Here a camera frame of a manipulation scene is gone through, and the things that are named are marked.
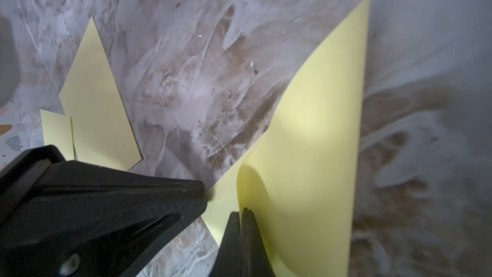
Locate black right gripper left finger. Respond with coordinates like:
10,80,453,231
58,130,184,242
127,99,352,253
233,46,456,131
209,212,242,277

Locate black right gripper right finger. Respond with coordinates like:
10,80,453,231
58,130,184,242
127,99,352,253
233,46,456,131
241,208,275,277

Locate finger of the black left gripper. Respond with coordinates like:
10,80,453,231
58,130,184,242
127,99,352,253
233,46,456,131
1,145,207,276

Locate yellow square paper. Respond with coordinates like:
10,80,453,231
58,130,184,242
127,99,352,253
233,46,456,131
60,19,142,171
202,0,370,276
40,110,76,160

